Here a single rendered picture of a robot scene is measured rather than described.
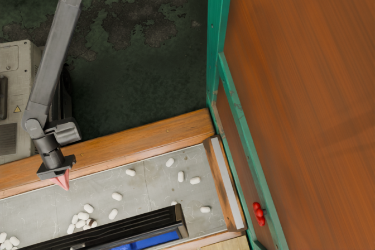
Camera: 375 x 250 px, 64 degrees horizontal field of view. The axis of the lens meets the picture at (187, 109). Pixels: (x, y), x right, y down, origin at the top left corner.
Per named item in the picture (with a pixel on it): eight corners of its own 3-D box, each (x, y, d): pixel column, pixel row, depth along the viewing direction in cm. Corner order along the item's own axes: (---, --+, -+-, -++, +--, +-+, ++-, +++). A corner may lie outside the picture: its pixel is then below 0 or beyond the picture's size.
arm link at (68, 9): (68, -28, 78) (66, -30, 69) (90, -19, 81) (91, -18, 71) (23, 118, 89) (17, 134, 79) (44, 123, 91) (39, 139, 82)
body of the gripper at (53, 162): (72, 170, 89) (62, 149, 86) (38, 178, 89) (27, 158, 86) (76, 158, 95) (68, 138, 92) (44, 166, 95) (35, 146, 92)
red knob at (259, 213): (249, 202, 57) (253, 203, 53) (260, 199, 57) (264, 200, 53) (256, 226, 56) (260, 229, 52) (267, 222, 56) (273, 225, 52)
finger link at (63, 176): (72, 194, 92) (61, 169, 88) (49, 200, 92) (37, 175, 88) (77, 180, 98) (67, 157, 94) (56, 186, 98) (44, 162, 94)
